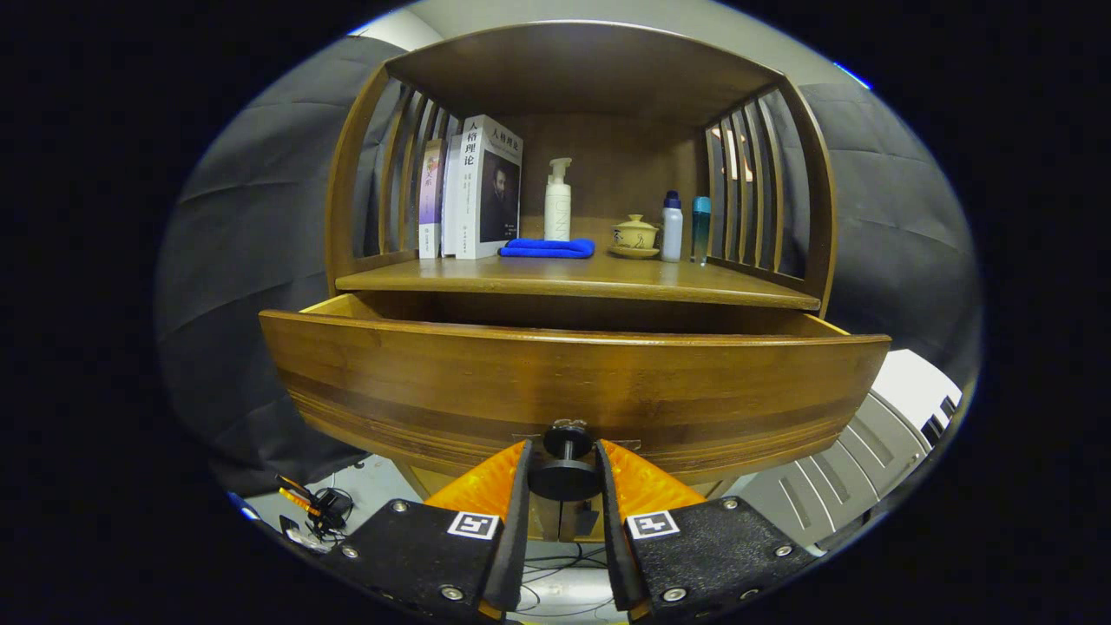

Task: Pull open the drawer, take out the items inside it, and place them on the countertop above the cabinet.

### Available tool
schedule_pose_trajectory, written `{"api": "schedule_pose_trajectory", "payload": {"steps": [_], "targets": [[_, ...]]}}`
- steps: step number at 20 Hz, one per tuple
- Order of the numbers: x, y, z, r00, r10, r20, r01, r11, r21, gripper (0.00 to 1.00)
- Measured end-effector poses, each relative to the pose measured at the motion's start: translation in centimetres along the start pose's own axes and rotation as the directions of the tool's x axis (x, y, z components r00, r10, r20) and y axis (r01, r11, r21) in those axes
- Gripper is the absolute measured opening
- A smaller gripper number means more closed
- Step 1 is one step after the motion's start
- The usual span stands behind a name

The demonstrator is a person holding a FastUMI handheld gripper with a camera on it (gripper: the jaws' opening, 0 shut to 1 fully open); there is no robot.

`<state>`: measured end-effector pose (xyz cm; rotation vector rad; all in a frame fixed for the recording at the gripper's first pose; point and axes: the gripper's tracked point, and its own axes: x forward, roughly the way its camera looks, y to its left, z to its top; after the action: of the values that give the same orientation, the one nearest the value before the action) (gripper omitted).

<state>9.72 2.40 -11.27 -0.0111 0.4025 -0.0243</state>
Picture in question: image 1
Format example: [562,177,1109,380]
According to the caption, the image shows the white bottle with blue cap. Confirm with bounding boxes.
[661,190,684,263]

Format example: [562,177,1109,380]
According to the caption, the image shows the wooden cabinet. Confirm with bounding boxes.
[324,21,838,543]

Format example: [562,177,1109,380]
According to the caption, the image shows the folded blue cloth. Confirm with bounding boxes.
[498,238,596,260]

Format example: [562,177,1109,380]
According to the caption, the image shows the white pump bottle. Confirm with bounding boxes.
[544,157,573,242]

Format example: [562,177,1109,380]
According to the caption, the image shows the purple book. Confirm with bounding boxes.
[418,139,446,260]

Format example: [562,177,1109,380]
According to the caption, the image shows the black floor cables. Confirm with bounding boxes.
[512,543,626,622]

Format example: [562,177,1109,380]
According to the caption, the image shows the slim teal bottle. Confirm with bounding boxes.
[691,196,712,266]

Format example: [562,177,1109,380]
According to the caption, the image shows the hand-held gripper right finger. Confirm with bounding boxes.
[595,438,821,622]

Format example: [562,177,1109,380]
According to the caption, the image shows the thin white book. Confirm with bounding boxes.
[441,133,465,258]

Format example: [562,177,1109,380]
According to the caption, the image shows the orange and black tool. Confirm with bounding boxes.
[276,473,355,543]

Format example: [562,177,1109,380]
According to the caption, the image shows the white plastic storage box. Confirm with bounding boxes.
[738,349,964,552]

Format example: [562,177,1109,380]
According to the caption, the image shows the thick white portrait book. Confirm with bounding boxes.
[455,115,524,260]

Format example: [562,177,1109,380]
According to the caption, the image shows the yellow lidded tea bowl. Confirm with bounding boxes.
[612,214,661,251]

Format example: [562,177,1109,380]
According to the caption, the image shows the wooden countertop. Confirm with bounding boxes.
[335,252,821,312]

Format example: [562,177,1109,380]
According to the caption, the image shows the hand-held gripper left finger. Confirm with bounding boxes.
[334,438,533,622]

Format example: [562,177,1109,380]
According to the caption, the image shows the wooden drawer with black knob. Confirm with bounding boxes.
[259,291,892,522]

